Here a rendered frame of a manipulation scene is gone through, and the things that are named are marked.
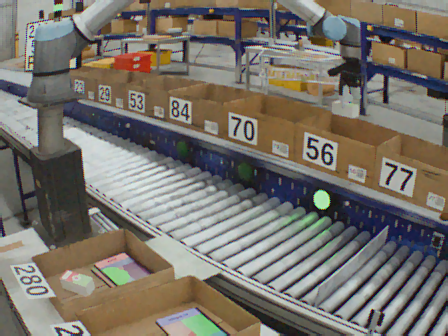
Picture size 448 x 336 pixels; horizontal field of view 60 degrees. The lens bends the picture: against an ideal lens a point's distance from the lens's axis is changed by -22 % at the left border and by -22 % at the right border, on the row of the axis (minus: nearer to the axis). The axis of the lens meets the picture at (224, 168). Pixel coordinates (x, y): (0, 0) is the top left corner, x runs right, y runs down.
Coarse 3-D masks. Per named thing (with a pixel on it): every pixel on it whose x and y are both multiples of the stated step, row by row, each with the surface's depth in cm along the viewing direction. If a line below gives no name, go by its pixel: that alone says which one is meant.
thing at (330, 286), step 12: (384, 228) 150; (372, 240) 143; (384, 240) 153; (360, 252) 137; (372, 252) 146; (348, 264) 132; (360, 264) 140; (336, 276) 128; (348, 276) 135; (324, 288) 124; (336, 288) 131; (324, 300) 127
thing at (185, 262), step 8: (152, 240) 158; (160, 240) 158; (168, 240) 158; (152, 248) 153; (160, 248) 153; (168, 248) 153; (176, 248) 153; (168, 256) 148; (176, 256) 149; (184, 256) 149; (192, 256) 149; (176, 264) 144; (184, 264) 144; (192, 264) 144; (200, 264) 145; (208, 264) 144; (184, 272) 140; (192, 272) 140; (200, 272) 140; (208, 272) 140; (216, 272) 140
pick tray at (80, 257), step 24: (96, 240) 139; (120, 240) 145; (48, 264) 128; (72, 264) 134; (144, 264) 141; (168, 264) 128; (96, 288) 126; (120, 288) 115; (144, 288) 120; (72, 312) 106
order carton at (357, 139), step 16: (304, 128) 180; (320, 128) 198; (336, 128) 202; (352, 128) 196; (368, 128) 189; (384, 128) 182; (352, 144) 165; (368, 144) 191; (304, 160) 184; (336, 160) 172; (352, 160) 167; (368, 160) 161; (336, 176) 174; (368, 176) 163
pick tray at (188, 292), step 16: (160, 288) 116; (176, 288) 120; (192, 288) 124; (208, 288) 117; (112, 304) 108; (128, 304) 111; (144, 304) 114; (160, 304) 118; (176, 304) 122; (192, 304) 123; (208, 304) 119; (224, 304) 113; (80, 320) 102; (96, 320) 105; (112, 320) 109; (128, 320) 112; (144, 320) 114; (224, 320) 115; (240, 320) 109; (256, 320) 103
